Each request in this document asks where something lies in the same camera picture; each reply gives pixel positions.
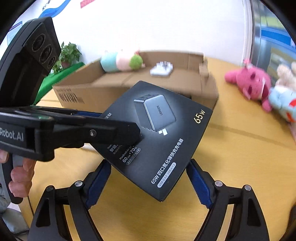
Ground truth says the black charger box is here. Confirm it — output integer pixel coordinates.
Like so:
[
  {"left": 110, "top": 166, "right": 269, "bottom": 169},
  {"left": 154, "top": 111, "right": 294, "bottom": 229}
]
[{"left": 93, "top": 81, "right": 213, "bottom": 201}]

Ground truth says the white folding phone stand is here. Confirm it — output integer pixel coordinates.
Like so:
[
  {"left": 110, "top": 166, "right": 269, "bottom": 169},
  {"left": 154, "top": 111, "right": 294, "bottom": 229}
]
[{"left": 150, "top": 61, "right": 174, "bottom": 77}]

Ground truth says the person left hand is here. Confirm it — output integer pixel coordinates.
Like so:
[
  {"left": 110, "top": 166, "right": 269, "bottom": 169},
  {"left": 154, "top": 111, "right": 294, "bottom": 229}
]
[{"left": 9, "top": 157, "right": 37, "bottom": 198}]

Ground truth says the cardboard box tray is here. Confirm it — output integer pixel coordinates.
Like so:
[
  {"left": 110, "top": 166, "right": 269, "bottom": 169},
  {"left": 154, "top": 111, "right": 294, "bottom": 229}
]
[{"left": 53, "top": 51, "right": 218, "bottom": 113}]

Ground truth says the green covered side table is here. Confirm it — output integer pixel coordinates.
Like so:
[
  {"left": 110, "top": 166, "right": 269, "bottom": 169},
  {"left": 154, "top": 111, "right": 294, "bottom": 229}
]
[{"left": 34, "top": 62, "right": 85, "bottom": 104}]

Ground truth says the pink teal pig plush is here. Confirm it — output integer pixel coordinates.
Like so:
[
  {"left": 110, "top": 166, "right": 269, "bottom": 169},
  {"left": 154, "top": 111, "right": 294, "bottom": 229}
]
[{"left": 100, "top": 51, "right": 145, "bottom": 73}]

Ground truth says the potted green plant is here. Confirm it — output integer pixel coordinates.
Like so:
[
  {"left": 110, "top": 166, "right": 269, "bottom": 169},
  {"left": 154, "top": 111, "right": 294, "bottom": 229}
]
[{"left": 53, "top": 42, "right": 81, "bottom": 74}]

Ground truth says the blue plush with red band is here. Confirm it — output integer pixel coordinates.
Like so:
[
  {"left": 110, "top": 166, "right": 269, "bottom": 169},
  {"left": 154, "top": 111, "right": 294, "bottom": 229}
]
[{"left": 268, "top": 85, "right": 295, "bottom": 123}]

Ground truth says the pink bear plush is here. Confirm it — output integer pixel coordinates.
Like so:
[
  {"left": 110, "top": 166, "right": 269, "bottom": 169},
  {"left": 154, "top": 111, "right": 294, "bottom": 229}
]
[{"left": 224, "top": 59, "right": 272, "bottom": 113}]

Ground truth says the beige fluffy plush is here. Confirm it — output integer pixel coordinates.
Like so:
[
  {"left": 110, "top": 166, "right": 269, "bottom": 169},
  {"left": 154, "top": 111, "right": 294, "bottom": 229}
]
[{"left": 276, "top": 62, "right": 296, "bottom": 89}]

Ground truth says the black tracking camera module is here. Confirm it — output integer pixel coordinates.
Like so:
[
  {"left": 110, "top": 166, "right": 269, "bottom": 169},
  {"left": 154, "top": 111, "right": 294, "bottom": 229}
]
[{"left": 1, "top": 16, "right": 61, "bottom": 108}]

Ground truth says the red wall notice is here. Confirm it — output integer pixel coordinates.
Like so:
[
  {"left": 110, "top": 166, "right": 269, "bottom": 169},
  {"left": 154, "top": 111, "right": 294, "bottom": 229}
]
[{"left": 80, "top": 0, "right": 95, "bottom": 8}]

